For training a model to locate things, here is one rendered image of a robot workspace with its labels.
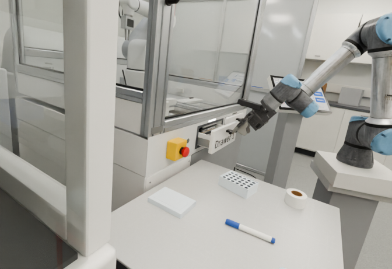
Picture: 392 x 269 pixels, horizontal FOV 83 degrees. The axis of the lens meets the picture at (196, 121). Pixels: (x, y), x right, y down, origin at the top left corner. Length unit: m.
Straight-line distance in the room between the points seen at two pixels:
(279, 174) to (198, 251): 1.62
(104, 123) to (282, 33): 2.56
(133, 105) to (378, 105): 0.93
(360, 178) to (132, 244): 0.94
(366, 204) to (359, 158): 0.22
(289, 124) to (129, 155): 1.47
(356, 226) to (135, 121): 1.13
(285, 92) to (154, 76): 0.54
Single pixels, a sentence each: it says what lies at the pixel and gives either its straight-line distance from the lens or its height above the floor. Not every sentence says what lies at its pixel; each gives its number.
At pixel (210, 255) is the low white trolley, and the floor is 0.76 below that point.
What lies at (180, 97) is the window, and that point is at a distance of 0.88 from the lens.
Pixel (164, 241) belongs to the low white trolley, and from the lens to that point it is 0.64.
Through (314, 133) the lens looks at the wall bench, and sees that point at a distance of 4.02.
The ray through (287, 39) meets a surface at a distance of 2.74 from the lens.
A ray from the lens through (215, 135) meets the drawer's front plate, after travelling 0.99.
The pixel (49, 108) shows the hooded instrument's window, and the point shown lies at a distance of 0.27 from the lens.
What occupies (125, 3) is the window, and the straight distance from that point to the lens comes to 0.85.
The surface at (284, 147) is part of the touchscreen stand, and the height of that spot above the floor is 0.62.
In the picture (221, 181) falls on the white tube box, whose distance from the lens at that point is 0.88.
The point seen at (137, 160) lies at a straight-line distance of 0.81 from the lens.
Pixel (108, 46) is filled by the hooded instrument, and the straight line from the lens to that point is 0.30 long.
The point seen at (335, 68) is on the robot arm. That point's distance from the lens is 1.17.
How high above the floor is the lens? 1.19
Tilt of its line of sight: 14 degrees down
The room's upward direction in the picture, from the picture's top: 7 degrees clockwise
